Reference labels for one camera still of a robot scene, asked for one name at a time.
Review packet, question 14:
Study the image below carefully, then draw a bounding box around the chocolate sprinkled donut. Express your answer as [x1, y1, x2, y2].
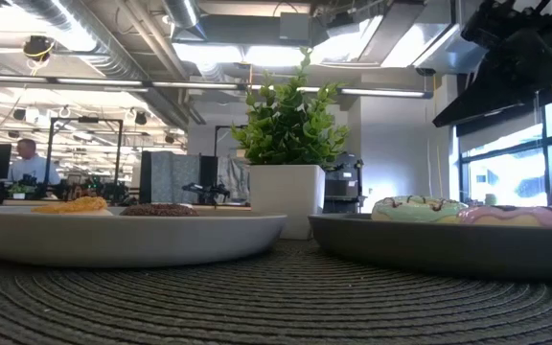
[120, 202, 200, 218]

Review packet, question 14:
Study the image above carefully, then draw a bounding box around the pink glazed donut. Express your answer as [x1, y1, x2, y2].
[456, 204, 552, 228]

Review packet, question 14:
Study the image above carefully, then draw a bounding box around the white square planter pot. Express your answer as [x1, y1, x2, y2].
[248, 164, 327, 241]

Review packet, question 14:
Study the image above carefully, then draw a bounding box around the green artificial plant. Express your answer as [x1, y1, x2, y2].
[230, 46, 352, 170]

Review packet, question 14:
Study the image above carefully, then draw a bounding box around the black equipment cart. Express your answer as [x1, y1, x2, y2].
[323, 152, 366, 215]

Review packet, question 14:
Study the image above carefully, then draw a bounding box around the grey partition panel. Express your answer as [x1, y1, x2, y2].
[139, 150, 219, 205]

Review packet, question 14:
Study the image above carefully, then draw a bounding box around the long ceiling light bar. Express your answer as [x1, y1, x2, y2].
[0, 74, 433, 100]

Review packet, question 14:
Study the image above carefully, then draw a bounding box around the round woven grey placemat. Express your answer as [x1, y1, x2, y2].
[0, 238, 552, 345]

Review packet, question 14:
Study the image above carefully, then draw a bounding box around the mint green glazed donut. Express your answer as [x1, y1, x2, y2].
[370, 195, 470, 224]

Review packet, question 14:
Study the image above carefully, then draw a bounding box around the light grey plate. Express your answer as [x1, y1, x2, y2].
[0, 205, 288, 268]

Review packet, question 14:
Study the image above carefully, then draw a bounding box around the dark grey plate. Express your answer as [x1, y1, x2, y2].
[308, 213, 552, 283]

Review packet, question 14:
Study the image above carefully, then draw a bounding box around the orange sprinkled donut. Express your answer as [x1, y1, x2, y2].
[31, 195, 113, 216]

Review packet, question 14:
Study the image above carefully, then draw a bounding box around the person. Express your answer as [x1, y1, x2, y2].
[7, 138, 61, 186]

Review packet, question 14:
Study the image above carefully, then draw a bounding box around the black ceiling dome fixture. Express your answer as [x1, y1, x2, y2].
[22, 35, 56, 61]

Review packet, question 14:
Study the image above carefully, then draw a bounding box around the black metal rig frame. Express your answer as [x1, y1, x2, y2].
[43, 117, 124, 197]

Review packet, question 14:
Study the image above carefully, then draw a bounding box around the silver ventilation duct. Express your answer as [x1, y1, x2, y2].
[11, 0, 191, 130]

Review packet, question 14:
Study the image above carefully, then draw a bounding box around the black window frame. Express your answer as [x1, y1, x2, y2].
[457, 90, 552, 208]

